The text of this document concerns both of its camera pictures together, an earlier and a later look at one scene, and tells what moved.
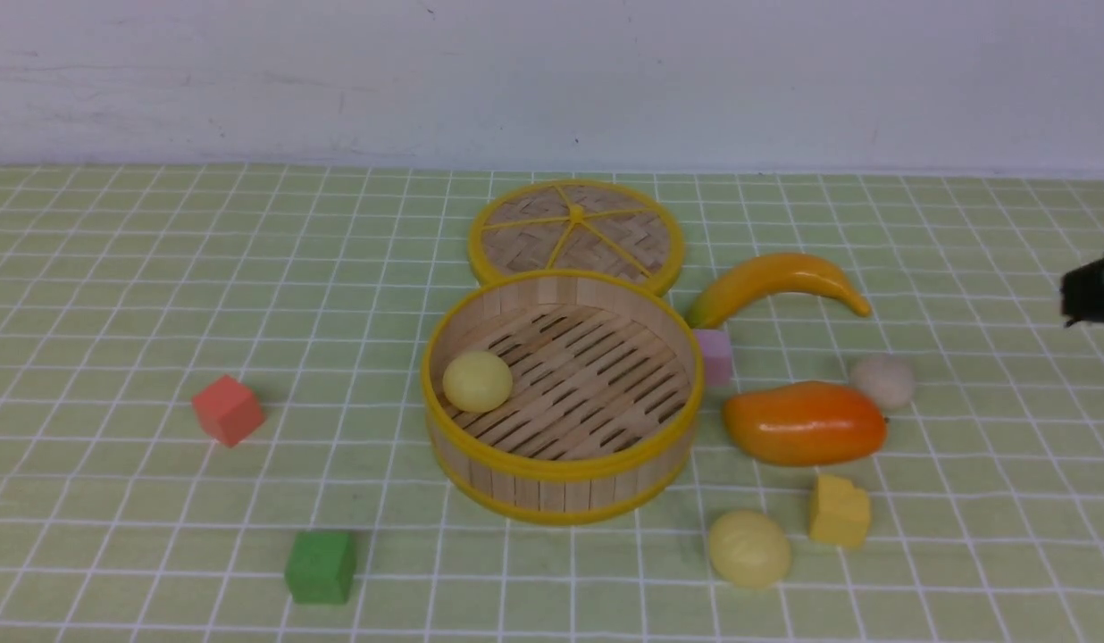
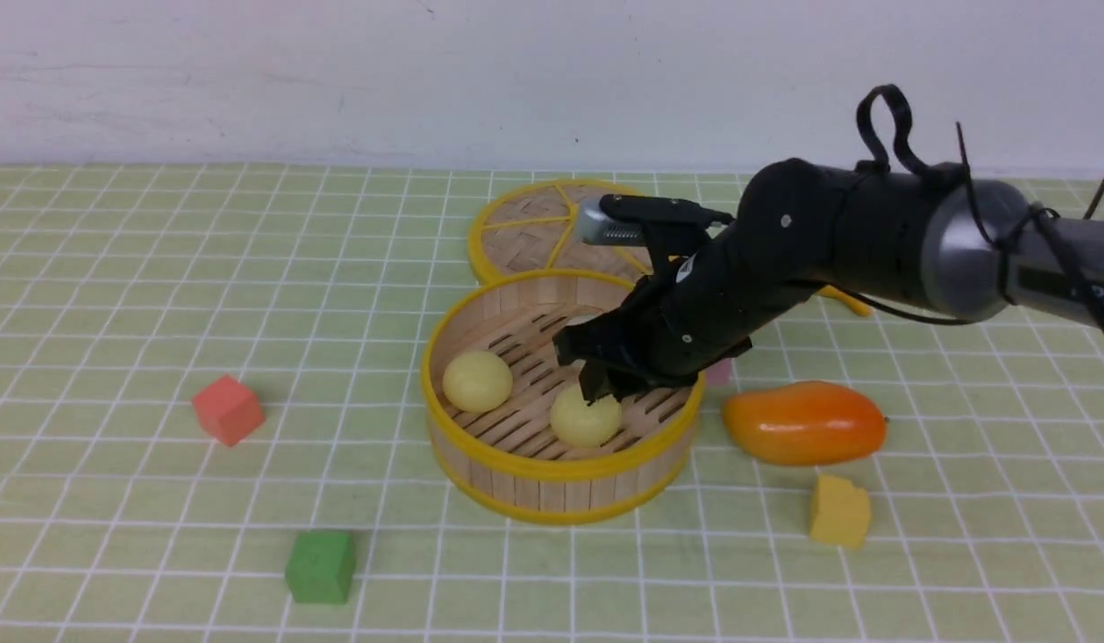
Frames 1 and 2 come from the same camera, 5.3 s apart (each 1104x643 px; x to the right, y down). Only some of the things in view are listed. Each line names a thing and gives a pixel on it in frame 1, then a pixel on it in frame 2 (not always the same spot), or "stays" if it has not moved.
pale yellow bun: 477,381 stays
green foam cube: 321,567 stays
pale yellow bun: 749,548 → 579,425
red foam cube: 229,410 stays
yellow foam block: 840,512 stays
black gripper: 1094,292 → 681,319
